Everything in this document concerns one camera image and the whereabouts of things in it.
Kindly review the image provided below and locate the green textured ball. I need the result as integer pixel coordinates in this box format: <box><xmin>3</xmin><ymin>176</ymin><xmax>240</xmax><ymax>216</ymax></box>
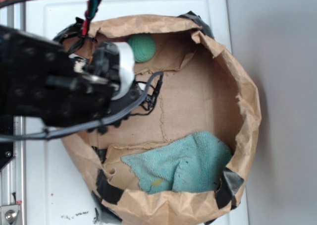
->
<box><xmin>128</xmin><ymin>34</ymin><xmax>156</xmax><ymax>63</ymax></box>

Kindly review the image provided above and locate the teal terry cloth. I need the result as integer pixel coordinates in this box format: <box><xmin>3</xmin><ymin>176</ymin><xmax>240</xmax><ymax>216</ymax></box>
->
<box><xmin>122</xmin><ymin>131</ymin><xmax>232</xmax><ymax>194</ymax></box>

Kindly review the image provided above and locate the brown paper bag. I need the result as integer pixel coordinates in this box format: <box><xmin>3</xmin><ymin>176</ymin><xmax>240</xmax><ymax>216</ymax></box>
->
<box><xmin>62</xmin><ymin>13</ymin><xmax>262</xmax><ymax>225</ymax></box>

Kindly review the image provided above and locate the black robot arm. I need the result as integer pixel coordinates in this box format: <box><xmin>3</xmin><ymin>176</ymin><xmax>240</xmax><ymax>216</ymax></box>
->
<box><xmin>0</xmin><ymin>26</ymin><xmax>141</xmax><ymax>127</ymax></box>

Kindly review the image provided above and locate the white plastic tray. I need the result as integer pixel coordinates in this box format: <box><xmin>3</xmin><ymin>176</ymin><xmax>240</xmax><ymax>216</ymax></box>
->
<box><xmin>24</xmin><ymin>0</ymin><xmax>249</xmax><ymax>225</ymax></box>

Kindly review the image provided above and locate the black mounting bracket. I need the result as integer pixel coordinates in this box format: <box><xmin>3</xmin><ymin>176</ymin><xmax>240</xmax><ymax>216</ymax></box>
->
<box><xmin>0</xmin><ymin>115</ymin><xmax>14</xmax><ymax>170</ymax></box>

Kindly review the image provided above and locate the white camera housing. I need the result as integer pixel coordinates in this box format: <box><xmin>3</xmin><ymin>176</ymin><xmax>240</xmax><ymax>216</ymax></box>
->
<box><xmin>111</xmin><ymin>42</ymin><xmax>135</xmax><ymax>101</ymax></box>

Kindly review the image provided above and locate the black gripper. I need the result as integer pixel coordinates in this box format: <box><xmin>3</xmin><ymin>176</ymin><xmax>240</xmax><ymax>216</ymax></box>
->
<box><xmin>85</xmin><ymin>42</ymin><xmax>140</xmax><ymax>111</ymax></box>

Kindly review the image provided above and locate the silver corner bracket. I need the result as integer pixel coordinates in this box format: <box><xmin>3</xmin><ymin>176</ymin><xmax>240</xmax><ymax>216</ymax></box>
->
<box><xmin>0</xmin><ymin>205</ymin><xmax>20</xmax><ymax>225</ymax></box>

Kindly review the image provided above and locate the grey braided cable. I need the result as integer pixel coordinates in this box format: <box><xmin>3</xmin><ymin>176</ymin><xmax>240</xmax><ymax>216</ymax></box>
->
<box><xmin>0</xmin><ymin>70</ymin><xmax>164</xmax><ymax>142</ymax></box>

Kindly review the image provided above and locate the aluminium frame rail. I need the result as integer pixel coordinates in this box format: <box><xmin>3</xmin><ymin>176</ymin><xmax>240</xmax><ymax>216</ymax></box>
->
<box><xmin>0</xmin><ymin>3</ymin><xmax>27</xmax><ymax>225</ymax></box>

